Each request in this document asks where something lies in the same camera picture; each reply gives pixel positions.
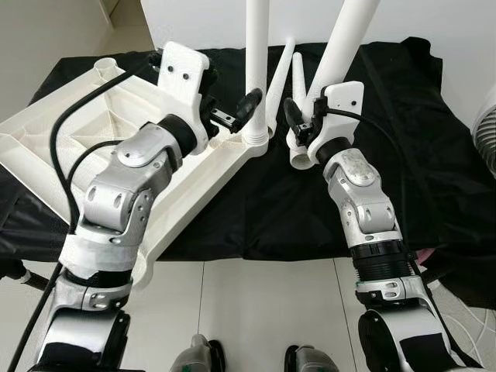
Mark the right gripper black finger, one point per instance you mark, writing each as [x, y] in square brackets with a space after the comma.
[294, 112]

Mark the white plastic children table top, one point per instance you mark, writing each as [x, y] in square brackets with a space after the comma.
[217, 170]

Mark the black tablecloth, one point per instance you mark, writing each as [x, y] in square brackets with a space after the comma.
[418, 155]

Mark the pink cushion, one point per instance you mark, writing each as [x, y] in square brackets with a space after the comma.
[422, 257]

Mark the white round fan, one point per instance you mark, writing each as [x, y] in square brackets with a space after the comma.
[487, 139]

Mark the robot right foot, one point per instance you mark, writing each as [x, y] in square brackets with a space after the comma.
[310, 360]

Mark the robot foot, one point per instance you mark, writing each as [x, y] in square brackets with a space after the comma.
[310, 360]
[198, 355]

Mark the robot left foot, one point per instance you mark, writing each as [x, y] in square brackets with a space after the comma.
[198, 355]

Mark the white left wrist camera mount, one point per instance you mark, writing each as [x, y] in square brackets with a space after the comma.
[182, 77]

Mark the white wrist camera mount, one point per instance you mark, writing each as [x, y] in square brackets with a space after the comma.
[182, 77]
[345, 101]

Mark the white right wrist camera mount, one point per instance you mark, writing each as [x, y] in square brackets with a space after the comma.
[345, 101]

